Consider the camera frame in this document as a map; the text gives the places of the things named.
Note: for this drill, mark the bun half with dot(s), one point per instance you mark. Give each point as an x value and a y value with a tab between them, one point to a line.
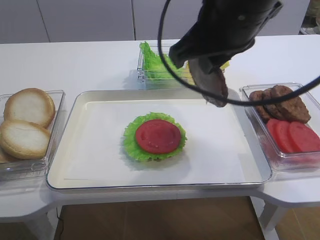
24	140
31	105

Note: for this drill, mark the green lettuce in container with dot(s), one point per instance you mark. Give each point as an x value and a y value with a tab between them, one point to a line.
153	65

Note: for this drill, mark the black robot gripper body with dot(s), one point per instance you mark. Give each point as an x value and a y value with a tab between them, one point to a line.
224	28

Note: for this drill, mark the brown meat patty carried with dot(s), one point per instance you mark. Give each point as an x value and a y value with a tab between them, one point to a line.
214	82

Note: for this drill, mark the red tomato slice on tray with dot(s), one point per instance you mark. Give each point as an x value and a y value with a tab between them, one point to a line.
158	136

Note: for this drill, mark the clear lettuce and cheese container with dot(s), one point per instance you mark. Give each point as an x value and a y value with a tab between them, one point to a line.
155	83

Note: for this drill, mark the clear right patty tomato container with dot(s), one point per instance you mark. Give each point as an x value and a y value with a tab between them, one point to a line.
278	160

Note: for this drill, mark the upright yellow cheese slice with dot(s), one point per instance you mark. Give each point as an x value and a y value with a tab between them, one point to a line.
225	65

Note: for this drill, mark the upper bun half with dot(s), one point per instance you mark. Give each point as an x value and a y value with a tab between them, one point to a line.
31	105

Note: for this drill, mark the clear left bun container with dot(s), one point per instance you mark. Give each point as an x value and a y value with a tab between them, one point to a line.
30	168

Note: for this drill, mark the green lettuce leaf on tray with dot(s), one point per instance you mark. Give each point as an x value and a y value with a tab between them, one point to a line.
136	152

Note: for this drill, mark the flat yellow cheese slice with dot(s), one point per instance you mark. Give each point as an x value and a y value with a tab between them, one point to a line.
186	75

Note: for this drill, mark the middle bun half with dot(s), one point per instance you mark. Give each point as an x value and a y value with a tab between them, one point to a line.
24	140

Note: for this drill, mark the front red tomato slice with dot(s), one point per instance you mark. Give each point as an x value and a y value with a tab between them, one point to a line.
303	138

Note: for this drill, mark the lowest bun half edge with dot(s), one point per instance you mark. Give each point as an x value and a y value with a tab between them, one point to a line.
5	158

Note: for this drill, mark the left red tomato slice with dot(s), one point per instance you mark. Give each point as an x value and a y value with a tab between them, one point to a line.
271	126

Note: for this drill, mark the front large brown meat patty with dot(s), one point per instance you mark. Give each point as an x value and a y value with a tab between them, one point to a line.
293	110

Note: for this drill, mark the white rectangular serving tray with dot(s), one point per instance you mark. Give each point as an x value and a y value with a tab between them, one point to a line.
221	150

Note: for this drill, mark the middle red tomato slice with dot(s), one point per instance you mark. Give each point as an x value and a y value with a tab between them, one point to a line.
282	137

